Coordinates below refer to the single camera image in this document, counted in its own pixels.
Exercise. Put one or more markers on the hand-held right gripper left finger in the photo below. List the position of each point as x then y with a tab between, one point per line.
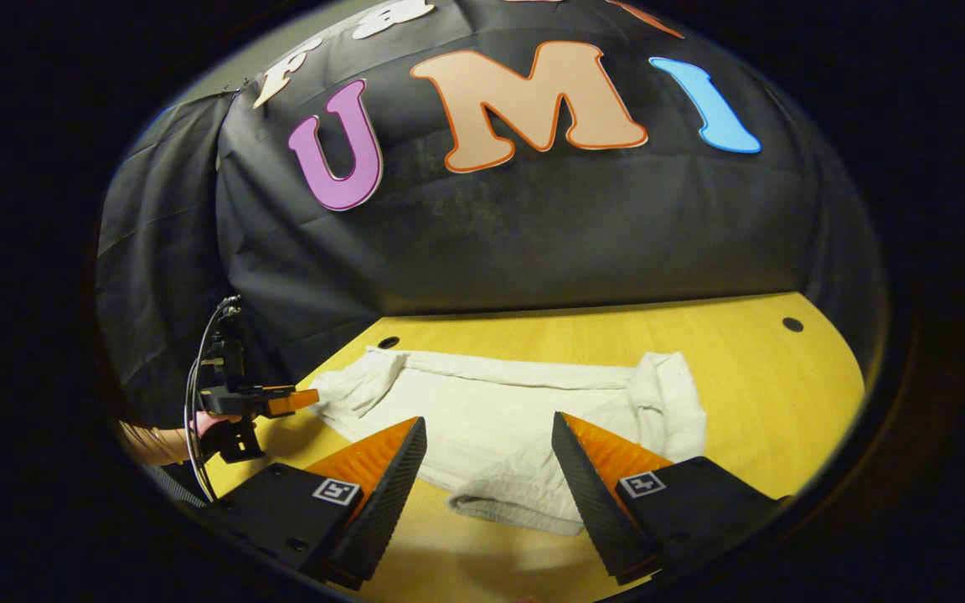
390	494

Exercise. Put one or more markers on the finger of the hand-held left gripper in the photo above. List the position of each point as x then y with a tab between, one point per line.
291	401

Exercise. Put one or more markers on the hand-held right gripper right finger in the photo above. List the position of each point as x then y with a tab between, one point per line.
587	494

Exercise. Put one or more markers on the cream white jeans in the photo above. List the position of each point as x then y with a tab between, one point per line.
499	419

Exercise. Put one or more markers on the black backdrop cloth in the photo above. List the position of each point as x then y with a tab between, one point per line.
533	226

